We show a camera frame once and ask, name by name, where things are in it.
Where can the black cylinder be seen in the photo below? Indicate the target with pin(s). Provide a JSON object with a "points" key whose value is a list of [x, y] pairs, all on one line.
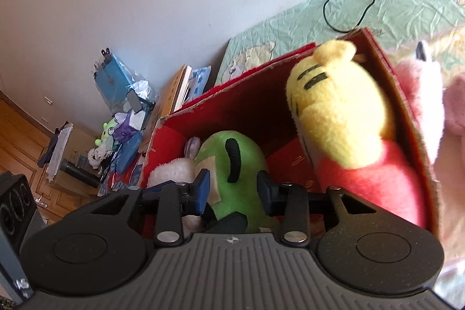
{"points": [[78, 172]]}

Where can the mauve and white plush toy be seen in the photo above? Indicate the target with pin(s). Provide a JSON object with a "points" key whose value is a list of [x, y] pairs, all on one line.
{"points": [[170, 172]]}

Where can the red cardboard box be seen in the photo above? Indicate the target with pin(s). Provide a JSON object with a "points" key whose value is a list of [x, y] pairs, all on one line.
{"points": [[254, 106]]}

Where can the plaid-eared rabbit plush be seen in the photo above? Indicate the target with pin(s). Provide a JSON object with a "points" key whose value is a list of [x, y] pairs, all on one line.
{"points": [[425, 103]]}

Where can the small white plush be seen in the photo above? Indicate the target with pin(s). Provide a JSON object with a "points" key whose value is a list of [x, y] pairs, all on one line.
{"points": [[94, 157]]}

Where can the stack of books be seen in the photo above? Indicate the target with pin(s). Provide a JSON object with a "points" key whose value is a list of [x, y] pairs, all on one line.
{"points": [[174, 92]]}

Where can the yellow bear plush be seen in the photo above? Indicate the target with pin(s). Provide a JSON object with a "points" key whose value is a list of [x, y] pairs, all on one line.
{"points": [[334, 114]]}

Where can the green alien toy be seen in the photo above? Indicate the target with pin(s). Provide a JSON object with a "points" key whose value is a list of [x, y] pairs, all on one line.
{"points": [[109, 130]]}

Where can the blue box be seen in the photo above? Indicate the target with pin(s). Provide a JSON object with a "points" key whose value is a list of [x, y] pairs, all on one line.
{"points": [[112, 77]]}

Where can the green plush toy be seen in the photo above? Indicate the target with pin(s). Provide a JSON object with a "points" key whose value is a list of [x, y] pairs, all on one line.
{"points": [[254, 157]]}

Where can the blue packet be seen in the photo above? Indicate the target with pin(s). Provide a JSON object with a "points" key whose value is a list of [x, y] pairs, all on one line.
{"points": [[199, 75]]}

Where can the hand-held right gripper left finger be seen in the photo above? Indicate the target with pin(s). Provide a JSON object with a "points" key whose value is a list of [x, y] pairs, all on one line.
{"points": [[201, 192]]}

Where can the pile of papers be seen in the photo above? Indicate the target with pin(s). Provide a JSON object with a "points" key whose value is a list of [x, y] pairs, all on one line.
{"points": [[58, 146]]}

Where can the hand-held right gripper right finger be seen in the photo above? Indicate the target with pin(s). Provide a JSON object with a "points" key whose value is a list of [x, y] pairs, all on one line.
{"points": [[263, 193]]}

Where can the wooden door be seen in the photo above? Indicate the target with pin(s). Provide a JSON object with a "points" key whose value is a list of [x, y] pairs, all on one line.
{"points": [[18, 135]]}

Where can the clear plastic bag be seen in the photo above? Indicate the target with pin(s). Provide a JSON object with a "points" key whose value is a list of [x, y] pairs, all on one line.
{"points": [[143, 88]]}

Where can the purple packet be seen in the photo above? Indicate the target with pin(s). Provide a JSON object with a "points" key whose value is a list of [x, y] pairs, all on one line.
{"points": [[125, 126]]}

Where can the blue case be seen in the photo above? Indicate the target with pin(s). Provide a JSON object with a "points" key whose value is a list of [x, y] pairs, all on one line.
{"points": [[129, 154]]}

